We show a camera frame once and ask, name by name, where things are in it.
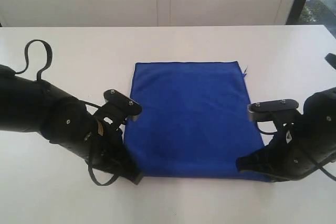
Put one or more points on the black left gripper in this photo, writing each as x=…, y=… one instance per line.
x=101, y=146

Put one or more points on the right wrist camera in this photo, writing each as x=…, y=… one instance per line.
x=282, y=111

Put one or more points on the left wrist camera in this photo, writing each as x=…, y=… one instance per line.
x=120, y=107

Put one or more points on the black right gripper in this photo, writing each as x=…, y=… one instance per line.
x=293, y=154

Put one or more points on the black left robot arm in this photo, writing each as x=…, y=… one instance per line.
x=62, y=119

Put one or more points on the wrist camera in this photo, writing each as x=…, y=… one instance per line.
x=120, y=107
x=282, y=111

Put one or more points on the blue towel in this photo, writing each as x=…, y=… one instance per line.
x=194, y=121

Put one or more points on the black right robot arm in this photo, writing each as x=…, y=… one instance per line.
x=317, y=109

